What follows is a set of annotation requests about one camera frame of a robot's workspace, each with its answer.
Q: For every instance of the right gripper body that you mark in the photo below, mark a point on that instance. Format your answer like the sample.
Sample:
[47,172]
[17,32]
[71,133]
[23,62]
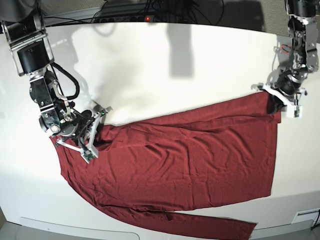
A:
[58,122]

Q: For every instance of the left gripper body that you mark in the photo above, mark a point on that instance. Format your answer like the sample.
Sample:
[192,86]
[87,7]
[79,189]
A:
[288,83]

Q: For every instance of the dark red long-sleeve shirt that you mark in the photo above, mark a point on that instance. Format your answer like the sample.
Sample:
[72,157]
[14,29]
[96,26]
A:
[150,173]

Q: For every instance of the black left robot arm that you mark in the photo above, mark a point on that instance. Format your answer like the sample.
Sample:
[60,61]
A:
[303,31]

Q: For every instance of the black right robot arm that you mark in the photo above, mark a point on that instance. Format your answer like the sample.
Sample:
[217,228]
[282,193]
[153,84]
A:
[52,88]

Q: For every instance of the black power strip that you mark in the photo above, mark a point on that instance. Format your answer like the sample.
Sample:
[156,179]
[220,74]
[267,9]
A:
[120,19]

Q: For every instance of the white label plate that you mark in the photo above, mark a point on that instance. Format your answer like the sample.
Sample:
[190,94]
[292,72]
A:
[306,215]

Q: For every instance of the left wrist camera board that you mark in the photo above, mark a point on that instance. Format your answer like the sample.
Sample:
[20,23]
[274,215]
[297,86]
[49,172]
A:
[294,111]

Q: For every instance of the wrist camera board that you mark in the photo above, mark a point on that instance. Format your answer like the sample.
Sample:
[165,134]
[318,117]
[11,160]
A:
[294,111]
[88,155]

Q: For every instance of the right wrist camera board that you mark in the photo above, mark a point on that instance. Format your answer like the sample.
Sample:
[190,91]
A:
[88,155]

